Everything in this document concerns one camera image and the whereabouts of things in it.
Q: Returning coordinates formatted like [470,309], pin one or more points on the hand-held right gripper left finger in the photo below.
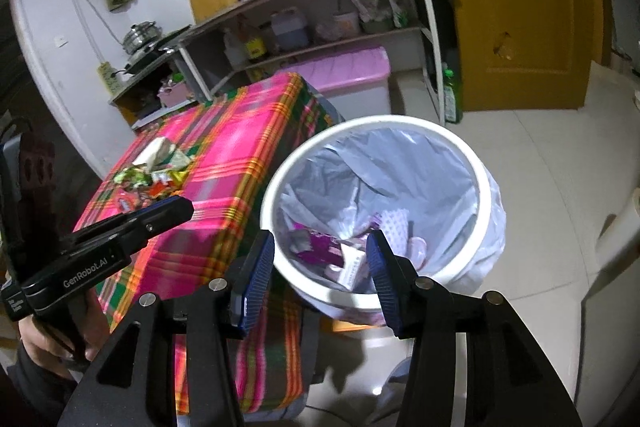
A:
[255,277]

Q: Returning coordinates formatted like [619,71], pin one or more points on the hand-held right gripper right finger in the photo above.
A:
[385,279]

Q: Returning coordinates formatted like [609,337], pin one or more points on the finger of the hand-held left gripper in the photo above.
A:
[150,206]
[150,224]

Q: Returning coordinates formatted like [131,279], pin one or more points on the pile of colourful candy wrappers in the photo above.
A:
[145,187]

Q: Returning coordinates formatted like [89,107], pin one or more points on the white tissue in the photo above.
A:
[157,152]

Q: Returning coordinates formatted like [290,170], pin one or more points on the white rimmed trash bin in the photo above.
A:
[267,212]

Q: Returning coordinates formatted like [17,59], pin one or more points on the person's left forearm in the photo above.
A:
[35,394]

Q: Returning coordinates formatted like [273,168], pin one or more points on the person's left hand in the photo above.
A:
[35,339]

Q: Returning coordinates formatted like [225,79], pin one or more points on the orange cardboard box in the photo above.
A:
[345,327]

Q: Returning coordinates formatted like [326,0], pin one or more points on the pink plaid tablecloth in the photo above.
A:
[225,147]

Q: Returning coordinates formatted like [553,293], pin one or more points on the pink woven basket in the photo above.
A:
[173,93]

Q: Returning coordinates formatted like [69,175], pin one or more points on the low wooden cabinet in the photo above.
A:
[135,87]

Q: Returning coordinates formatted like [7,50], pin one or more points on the yellow power strip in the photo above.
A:
[108,78]

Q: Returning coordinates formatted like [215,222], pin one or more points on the black induction cooker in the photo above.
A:
[150,60]

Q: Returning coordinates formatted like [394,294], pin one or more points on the steel steamer pot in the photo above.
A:
[141,37]

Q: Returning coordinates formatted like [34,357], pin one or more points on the black flat pan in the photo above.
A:
[173,38]

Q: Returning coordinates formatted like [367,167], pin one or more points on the white plastic bottle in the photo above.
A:
[233,51]

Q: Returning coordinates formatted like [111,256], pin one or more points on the large soy sauce bottle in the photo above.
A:
[253,43]

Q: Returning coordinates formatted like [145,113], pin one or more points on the green plastic bottle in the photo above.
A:
[450,96]

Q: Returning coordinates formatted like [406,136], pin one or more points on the pink lidded storage box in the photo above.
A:
[340,72]

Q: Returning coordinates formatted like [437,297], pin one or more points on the dark liquid plastic jug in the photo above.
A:
[288,28]

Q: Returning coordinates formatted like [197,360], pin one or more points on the white paper roll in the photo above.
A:
[620,219]

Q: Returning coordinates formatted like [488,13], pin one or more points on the white plastic tub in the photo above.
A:
[345,25]

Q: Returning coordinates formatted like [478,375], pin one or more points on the green food packet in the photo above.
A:
[398,13]

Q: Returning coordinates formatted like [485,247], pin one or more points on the crumpled plastic bags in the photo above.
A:
[370,4]

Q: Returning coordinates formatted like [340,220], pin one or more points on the yellow wooden door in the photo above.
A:
[520,7]

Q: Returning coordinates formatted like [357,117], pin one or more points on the white wall switch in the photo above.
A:
[61,41]

